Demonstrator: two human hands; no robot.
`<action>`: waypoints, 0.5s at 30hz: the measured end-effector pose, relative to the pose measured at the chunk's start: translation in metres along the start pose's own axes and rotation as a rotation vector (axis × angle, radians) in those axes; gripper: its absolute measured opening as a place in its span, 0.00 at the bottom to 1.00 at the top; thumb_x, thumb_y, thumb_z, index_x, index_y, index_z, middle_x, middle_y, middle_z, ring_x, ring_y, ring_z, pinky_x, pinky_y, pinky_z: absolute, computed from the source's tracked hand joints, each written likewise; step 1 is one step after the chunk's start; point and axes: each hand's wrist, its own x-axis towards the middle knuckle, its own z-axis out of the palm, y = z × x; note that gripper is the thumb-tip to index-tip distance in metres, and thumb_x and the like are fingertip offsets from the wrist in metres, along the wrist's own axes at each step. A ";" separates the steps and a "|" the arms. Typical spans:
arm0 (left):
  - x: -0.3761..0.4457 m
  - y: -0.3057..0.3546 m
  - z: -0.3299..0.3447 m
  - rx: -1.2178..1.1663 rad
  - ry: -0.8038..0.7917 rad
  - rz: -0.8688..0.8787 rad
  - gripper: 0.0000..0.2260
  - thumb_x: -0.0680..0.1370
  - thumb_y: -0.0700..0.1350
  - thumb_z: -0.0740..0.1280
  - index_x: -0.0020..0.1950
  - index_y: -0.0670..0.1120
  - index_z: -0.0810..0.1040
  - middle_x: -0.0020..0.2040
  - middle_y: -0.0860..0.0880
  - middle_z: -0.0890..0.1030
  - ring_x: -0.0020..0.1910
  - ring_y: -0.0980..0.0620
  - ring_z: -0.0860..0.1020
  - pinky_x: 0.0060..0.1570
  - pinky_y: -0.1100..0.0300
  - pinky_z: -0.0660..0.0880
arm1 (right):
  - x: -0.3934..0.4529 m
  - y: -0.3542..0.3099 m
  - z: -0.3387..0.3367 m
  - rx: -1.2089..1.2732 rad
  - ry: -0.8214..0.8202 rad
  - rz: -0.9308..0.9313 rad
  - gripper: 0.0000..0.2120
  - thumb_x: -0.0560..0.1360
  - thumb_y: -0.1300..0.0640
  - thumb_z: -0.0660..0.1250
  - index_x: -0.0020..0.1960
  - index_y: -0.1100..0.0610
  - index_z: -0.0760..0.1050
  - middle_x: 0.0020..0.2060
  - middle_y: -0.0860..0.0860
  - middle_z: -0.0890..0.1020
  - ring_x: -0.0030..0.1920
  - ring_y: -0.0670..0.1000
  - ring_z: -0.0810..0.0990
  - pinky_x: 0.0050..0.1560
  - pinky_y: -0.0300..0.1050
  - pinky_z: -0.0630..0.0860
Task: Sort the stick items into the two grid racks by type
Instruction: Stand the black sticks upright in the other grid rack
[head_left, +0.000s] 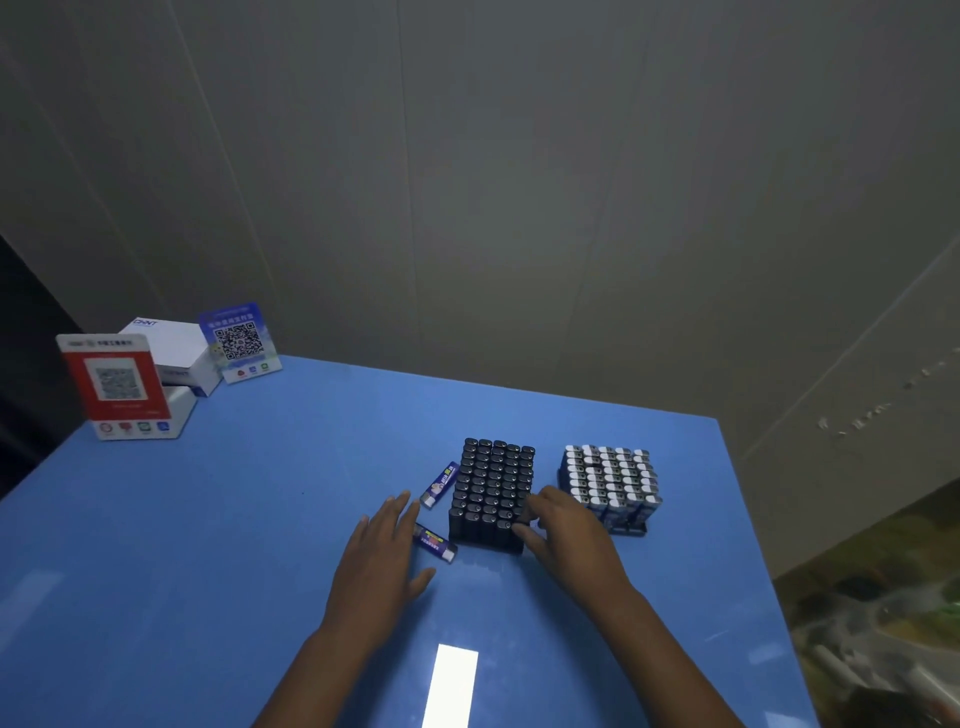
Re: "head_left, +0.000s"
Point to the person's right hand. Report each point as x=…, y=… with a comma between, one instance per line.
x=581, y=551

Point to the person's right forearm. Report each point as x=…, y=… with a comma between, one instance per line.
x=675, y=667

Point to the row of blue lighters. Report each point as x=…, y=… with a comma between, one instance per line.
x=611, y=476

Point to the blue code sign stand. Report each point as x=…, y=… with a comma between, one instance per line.
x=238, y=341

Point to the crumpled clear plastic bags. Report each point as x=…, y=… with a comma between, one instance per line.
x=877, y=652

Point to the person's left hand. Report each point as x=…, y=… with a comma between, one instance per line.
x=375, y=574

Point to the red code sign stand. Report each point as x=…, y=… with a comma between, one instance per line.
x=112, y=382

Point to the row of black lighters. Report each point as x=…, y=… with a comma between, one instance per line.
x=487, y=487

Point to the white cardboard box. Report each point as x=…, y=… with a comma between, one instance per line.
x=176, y=341

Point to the black grid tray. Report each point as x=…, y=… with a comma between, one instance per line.
x=634, y=529
x=480, y=544

